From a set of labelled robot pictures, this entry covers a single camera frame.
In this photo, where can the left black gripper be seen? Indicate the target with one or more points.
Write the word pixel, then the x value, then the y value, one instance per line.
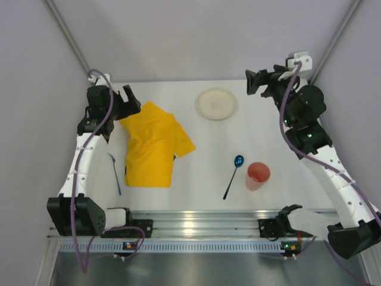
pixel 122 102

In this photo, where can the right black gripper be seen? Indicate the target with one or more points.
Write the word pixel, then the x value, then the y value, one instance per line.
pixel 265 81

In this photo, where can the cream round plate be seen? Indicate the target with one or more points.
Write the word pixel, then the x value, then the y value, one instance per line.
pixel 216 104

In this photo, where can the yellow pikachu placemat cloth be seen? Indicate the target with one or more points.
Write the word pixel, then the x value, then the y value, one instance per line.
pixel 156 138

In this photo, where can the blue metal fork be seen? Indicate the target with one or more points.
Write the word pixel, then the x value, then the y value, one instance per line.
pixel 115 173

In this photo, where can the blue metal spoon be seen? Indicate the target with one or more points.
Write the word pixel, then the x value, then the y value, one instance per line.
pixel 238 162

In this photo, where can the pink plastic cup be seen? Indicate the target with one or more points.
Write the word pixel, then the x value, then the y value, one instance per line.
pixel 257 174

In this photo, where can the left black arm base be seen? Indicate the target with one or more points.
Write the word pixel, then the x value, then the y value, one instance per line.
pixel 146 225

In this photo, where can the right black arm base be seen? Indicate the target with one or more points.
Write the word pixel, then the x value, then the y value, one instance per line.
pixel 270 229

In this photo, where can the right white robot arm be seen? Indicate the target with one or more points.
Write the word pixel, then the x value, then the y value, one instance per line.
pixel 358 225

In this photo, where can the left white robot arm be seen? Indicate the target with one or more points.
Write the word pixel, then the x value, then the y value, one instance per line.
pixel 79 206

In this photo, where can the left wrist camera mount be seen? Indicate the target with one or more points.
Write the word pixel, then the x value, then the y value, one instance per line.
pixel 97 80

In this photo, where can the left aluminium frame post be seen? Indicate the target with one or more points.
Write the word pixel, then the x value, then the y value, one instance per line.
pixel 69 38

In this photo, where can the aluminium frame post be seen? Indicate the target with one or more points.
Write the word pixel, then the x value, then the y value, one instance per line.
pixel 332 45
pixel 69 38

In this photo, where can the right aluminium frame post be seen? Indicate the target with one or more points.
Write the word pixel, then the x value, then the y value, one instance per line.
pixel 332 45

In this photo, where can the aluminium mounting rail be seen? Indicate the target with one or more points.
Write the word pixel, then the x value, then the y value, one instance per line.
pixel 200 232

